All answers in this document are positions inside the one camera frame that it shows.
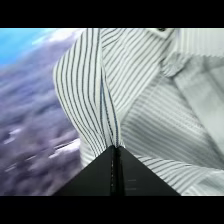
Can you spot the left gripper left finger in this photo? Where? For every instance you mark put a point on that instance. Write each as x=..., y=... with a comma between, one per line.
x=96, y=180

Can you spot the white striped shirt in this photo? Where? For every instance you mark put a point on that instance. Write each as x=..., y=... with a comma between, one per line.
x=133, y=83

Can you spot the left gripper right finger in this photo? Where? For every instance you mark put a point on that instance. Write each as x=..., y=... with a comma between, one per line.
x=140, y=181

